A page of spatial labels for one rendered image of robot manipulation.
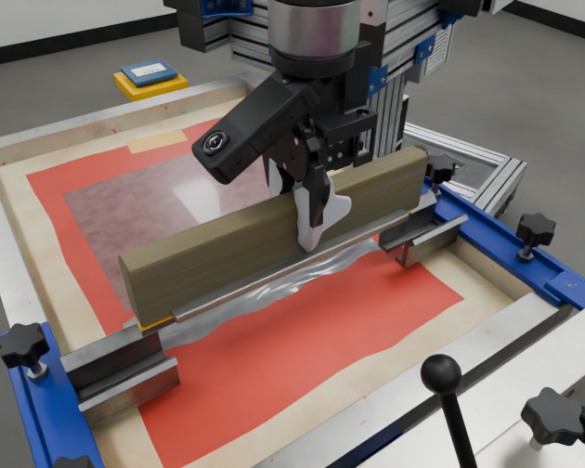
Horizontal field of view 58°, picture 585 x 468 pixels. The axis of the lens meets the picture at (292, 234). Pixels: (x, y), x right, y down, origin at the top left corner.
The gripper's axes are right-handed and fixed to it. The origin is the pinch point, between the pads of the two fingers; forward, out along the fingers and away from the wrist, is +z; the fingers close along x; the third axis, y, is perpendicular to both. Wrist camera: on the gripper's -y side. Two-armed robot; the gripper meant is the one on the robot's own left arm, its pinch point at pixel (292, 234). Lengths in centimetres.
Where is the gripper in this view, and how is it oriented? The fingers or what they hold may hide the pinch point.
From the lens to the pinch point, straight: 56.4
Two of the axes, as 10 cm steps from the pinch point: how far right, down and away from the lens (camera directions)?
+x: -5.5, -5.5, 6.3
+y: 8.4, -3.6, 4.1
